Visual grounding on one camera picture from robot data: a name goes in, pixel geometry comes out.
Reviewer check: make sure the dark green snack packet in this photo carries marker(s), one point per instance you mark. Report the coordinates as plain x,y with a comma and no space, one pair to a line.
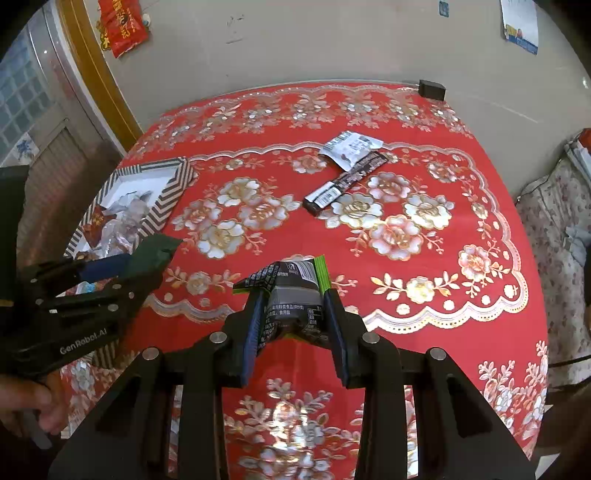
152,251

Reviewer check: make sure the long brown chocolate bar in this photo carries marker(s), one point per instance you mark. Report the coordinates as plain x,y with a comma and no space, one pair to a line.
325,195

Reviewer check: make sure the red wall decoration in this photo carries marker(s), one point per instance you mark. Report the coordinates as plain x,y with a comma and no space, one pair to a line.
122,25

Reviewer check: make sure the yellow door frame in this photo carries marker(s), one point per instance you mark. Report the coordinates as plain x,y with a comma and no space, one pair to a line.
94,75

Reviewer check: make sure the blue picture on door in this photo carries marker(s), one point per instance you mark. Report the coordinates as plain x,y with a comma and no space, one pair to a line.
24,152

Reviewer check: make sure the blue white wall paper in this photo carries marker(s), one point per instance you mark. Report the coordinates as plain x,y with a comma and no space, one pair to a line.
520,25

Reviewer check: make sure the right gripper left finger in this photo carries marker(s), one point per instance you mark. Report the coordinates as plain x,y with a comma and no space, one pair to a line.
126,435

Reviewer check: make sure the red floral tablecloth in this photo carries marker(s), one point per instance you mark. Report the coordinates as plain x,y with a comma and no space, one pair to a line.
428,250

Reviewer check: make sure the wooden slatted door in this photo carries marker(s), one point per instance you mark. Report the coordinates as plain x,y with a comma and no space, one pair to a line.
63,179

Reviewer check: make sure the clear bag of brown snacks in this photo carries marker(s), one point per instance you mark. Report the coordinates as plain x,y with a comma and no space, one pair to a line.
119,235

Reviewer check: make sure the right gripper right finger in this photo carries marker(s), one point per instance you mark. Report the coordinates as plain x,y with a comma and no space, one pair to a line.
459,434

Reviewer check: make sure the black green snack packet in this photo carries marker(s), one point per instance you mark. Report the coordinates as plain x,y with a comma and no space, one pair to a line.
293,300

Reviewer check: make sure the person's left hand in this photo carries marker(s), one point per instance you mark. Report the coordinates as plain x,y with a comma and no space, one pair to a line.
47,397

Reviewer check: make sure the small black box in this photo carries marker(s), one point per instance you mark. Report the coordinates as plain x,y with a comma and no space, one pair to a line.
432,90

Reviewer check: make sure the red foil snack packet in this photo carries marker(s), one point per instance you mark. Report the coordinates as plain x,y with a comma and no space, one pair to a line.
92,231

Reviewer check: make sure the small white snack packet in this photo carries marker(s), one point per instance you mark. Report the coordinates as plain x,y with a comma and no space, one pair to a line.
348,148

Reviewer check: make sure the white strawberry snack packet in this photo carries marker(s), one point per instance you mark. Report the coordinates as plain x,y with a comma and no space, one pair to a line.
131,207

